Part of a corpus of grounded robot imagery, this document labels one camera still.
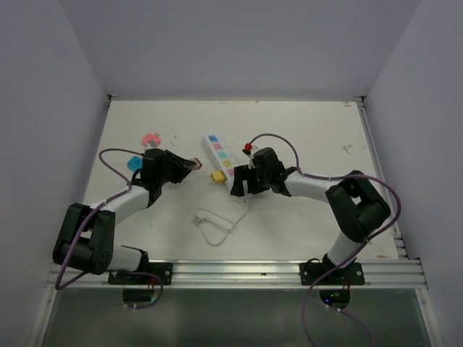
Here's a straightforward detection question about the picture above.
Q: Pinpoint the white power cord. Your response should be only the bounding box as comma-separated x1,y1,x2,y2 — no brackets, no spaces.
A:
193,197,250,247

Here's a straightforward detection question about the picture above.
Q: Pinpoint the yellow plug adapter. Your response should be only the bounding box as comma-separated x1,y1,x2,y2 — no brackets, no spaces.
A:
211,170,227,184

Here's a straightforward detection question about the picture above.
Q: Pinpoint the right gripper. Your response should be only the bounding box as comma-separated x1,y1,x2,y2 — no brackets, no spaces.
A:
232,164,271,197

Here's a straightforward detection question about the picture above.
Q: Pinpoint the pink plug adapter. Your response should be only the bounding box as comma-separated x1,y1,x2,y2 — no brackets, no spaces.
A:
141,133,161,148

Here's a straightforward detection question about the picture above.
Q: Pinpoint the white power strip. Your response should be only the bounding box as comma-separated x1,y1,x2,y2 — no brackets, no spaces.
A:
203,134,239,191

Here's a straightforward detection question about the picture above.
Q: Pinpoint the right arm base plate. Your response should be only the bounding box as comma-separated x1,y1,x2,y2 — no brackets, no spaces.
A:
299,258,365,286

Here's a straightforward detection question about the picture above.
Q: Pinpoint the brown plug adapter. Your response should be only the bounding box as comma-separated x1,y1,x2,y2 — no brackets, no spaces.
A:
190,158,203,171

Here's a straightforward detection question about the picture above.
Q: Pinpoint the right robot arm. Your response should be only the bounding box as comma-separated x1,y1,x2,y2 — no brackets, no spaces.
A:
230,144,391,284

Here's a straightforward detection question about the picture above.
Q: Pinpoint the aluminium rail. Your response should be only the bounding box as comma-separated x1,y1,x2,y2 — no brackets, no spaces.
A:
46,257,426,290
355,96,409,260

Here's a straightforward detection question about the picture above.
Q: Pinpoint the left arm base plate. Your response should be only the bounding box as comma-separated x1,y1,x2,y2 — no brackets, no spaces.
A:
108,262,174,286

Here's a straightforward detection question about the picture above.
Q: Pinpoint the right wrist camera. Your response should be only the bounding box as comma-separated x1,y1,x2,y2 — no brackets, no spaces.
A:
242,142,260,169

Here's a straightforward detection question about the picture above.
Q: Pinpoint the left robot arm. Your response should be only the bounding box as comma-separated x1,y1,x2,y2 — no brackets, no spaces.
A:
52,149,201,284

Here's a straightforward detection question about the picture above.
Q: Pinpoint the blue plug adapter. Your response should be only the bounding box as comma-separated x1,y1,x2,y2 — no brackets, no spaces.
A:
127,156,143,171

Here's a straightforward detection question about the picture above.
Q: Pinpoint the aluminium right side rail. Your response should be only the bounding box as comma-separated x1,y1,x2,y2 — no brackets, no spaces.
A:
355,96,409,260

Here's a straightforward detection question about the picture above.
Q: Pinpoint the aluminium front rail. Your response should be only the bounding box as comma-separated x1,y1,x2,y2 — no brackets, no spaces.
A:
46,257,426,290

